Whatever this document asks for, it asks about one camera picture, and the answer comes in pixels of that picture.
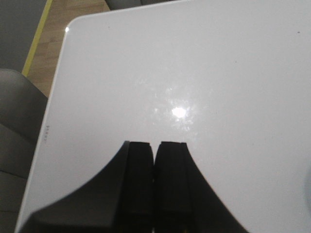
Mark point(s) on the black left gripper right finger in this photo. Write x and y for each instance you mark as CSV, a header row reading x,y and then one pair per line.
x,y
184,201

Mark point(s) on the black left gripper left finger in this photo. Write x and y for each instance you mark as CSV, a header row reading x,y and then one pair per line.
x,y
119,199

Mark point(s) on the grey side chair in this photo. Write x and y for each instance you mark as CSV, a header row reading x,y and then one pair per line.
x,y
22,107

